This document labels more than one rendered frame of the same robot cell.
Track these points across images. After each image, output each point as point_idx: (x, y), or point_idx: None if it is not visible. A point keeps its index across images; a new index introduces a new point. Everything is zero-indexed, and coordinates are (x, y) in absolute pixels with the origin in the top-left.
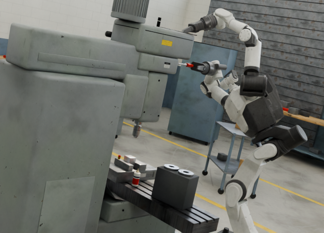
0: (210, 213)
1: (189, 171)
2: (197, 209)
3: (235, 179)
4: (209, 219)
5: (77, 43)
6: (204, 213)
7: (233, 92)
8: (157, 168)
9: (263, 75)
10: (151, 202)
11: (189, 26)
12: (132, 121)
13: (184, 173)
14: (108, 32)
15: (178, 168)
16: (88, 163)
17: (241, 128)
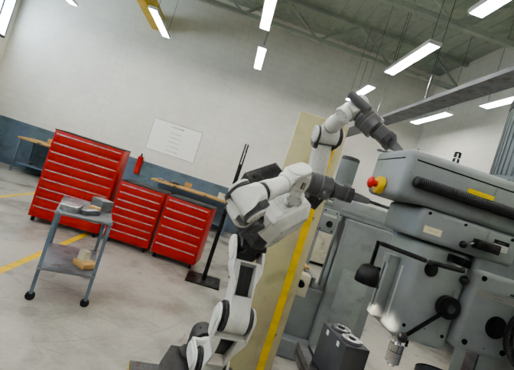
0: (302, 345)
1: (334, 326)
2: (310, 355)
3: (251, 307)
4: (313, 345)
5: None
6: (307, 349)
7: (310, 208)
8: (369, 352)
9: (279, 167)
10: None
11: (393, 137)
12: (407, 346)
13: (346, 328)
14: None
15: (344, 333)
16: None
17: (272, 244)
